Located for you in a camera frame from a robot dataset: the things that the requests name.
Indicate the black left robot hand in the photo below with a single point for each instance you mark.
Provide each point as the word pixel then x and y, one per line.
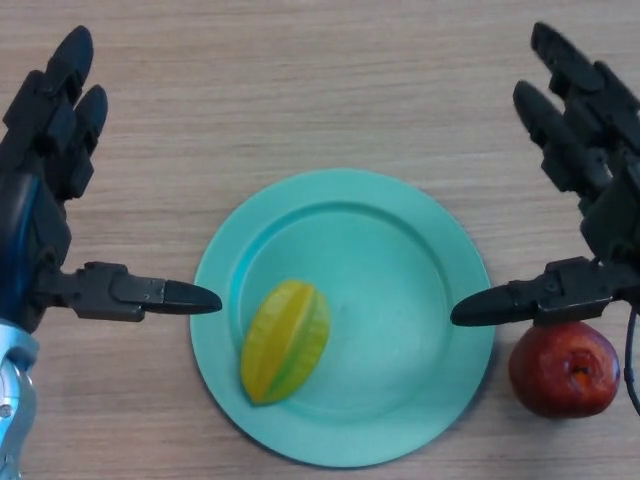
pixel 30 200

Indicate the green round plate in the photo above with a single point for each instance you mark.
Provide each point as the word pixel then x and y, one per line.
pixel 390 325

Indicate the yellow starfruit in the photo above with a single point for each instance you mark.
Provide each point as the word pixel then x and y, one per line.
pixel 285 340

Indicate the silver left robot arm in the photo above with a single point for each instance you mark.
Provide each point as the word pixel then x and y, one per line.
pixel 15 400

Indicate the red apple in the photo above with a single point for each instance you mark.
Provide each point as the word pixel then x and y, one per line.
pixel 545 375

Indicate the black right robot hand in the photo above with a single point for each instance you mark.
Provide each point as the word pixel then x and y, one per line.
pixel 615 225

